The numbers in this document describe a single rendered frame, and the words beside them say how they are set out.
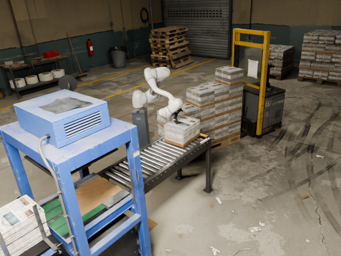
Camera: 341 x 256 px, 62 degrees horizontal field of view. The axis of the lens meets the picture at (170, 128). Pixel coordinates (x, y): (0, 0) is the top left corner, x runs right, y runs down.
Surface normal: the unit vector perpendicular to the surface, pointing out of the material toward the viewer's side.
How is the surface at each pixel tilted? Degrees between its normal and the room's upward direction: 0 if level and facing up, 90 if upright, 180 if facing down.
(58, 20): 90
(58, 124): 90
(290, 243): 0
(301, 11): 90
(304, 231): 0
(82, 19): 90
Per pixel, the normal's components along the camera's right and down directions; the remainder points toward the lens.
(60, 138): 0.76, 0.24
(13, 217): -0.07, -0.89
